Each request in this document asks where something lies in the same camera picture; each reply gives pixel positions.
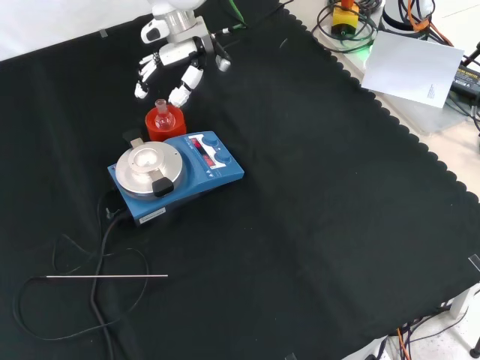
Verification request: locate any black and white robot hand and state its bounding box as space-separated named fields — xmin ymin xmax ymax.
xmin=134 ymin=20 xmax=208 ymax=108

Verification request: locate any clear round-bottom glass flask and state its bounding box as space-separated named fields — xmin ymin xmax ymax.
xmin=154 ymin=98 xmax=176 ymax=132

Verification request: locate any red ribbed flask stand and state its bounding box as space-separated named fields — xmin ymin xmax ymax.
xmin=145 ymin=106 xmax=188 ymax=143

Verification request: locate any heater with blue base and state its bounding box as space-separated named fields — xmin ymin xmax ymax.
xmin=107 ymin=127 xmax=245 ymax=227

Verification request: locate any yellow stop button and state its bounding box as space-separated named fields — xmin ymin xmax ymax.
xmin=331 ymin=0 xmax=360 ymax=38

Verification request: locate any black bench cloth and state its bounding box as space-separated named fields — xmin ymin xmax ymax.
xmin=0 ymin=0 xmax=480 ymax=360

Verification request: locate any pale board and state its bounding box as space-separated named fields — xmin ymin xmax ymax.
xmin=360 ymin=30 xmax=465 ymax=110

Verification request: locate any thin metal probe rod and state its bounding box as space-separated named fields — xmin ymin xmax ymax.
xmin=45 ymin=274 xmax=169 ymax=279

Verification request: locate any black power adapter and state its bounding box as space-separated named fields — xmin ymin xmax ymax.
xmin=449 ymin=63 xmax=480 ymax=99

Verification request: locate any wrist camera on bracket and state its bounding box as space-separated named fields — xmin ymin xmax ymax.
xmin=202 ymin=25 xmax=233 ymax=74

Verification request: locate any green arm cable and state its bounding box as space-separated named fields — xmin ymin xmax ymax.
xmin=227 ymin=0 xmax=249 ymax=30

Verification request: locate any dark coiled cable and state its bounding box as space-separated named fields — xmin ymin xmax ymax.
xmin=316 ymin=0 xmax=380 ymax=53

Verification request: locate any thick black power cable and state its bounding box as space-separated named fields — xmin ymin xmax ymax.
xmin=89 ymin=209 xmax=131 ymax=360

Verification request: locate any thin black probe cable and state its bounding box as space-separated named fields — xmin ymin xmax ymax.
xmin=13 ymin=224 xmax=150 ymax=341

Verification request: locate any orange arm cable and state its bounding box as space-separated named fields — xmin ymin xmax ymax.
xmin=406 ymin=0 xmax=455 ymax=48

